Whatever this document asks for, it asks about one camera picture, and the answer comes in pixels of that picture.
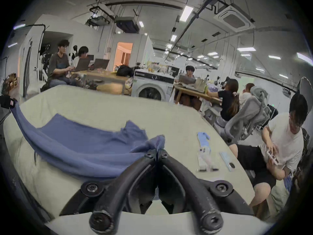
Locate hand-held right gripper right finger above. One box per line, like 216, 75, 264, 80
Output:
158, 150, 255, 233

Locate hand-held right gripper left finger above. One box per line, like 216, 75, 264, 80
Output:
59, 149, 160, 235

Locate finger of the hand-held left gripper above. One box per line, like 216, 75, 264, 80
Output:
0, 95, 15, 110

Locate blue garment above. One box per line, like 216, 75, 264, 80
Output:
11, 99, 167, 201

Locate pale blue phone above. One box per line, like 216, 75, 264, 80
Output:
219, 152, 236, 172

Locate bed with pale sheet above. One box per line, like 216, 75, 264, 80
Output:
2, 84, 256, 235

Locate grey office chair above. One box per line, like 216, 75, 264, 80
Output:
223, 86, 272, 144

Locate wooden table with clutter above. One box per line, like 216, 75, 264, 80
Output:
174, 75, 223, 108

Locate wooden table with laptops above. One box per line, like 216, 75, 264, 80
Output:
70, 55, 134, 95

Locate white washing machine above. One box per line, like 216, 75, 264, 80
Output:
132, 62, 181, 102

